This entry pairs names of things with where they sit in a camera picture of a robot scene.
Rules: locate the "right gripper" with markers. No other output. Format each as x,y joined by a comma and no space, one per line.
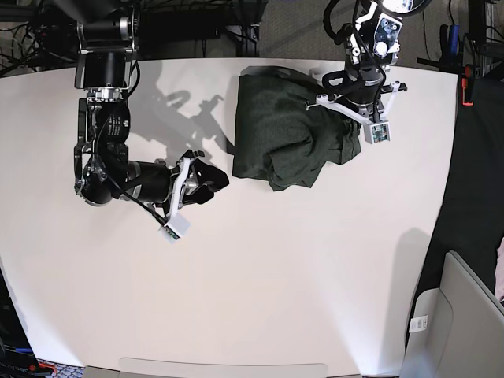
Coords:
190,182

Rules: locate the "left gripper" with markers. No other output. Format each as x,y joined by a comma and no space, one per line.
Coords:
360,100

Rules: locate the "green long sleeve shirt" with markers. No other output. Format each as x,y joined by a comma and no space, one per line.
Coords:
281,137

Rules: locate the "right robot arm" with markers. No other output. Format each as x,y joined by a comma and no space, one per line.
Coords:
108,72

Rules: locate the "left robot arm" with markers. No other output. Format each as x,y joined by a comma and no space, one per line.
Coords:
371,40

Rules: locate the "red clamp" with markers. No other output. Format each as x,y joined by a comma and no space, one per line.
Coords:
467,85

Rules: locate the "grey plastic bin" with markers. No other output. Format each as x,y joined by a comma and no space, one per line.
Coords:
456,329

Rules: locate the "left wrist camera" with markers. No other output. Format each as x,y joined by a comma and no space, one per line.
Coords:
377,132

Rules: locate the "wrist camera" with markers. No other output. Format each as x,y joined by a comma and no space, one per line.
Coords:
377,132
175,228

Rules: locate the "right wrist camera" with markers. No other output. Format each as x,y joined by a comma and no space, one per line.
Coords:
175,228

